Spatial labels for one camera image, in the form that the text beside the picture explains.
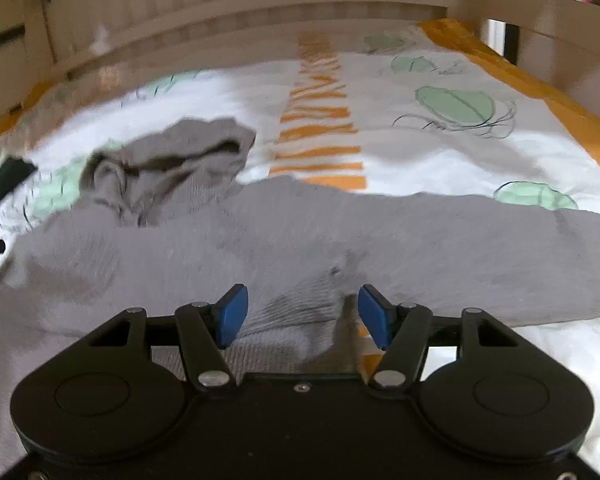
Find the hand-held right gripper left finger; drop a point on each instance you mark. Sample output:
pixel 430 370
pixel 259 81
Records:
pixel 231 315

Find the white wooden bed frame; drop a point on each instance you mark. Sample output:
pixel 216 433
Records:
pixel 260 5

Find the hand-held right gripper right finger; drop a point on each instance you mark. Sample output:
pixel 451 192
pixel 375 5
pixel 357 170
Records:
pixel 375 316

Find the grey knit sweater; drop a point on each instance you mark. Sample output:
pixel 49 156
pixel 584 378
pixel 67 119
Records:
pixel 280 240

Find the white printed duvet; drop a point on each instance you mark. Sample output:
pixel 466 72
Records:
pixel 430 160

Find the orange bed sheet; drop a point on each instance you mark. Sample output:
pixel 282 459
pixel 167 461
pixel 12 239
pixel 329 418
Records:
pixel 530 85

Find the black sock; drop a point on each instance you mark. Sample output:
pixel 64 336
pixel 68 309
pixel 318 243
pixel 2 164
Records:
pixel 2 182

